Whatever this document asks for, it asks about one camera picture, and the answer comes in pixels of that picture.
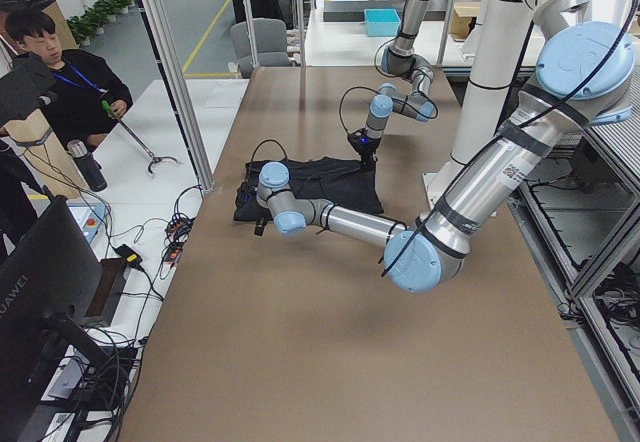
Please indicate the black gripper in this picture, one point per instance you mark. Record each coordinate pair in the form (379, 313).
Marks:
(248, 201)
(369, 151)

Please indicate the black graphic t-shirt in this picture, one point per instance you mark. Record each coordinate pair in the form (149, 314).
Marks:
(343, 182)

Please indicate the metal reacher grabber tool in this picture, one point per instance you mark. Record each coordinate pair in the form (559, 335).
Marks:
(154, 159)

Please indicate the blue plastic bin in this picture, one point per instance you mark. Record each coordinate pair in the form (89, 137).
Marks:
(381, 22)

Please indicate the black power adapter brick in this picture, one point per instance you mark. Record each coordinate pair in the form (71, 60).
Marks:
(132, 257)

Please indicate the grey office chair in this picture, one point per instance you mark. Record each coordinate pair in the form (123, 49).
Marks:
(271, 43)

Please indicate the cardboard box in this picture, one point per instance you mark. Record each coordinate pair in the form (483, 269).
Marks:
(464, 18)

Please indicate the emergency stop pendant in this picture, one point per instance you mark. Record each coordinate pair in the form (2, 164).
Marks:
(90, 217)

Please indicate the black thermos bottle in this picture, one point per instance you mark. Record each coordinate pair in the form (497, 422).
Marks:
(87, 165)

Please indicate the seated person in black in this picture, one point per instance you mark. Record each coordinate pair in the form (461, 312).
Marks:
(83, 81)

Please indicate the black huawei monitor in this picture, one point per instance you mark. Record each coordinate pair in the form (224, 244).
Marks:
(47, 285)

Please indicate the aluminium frame post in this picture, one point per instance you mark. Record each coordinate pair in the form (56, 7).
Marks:
(159, 33)

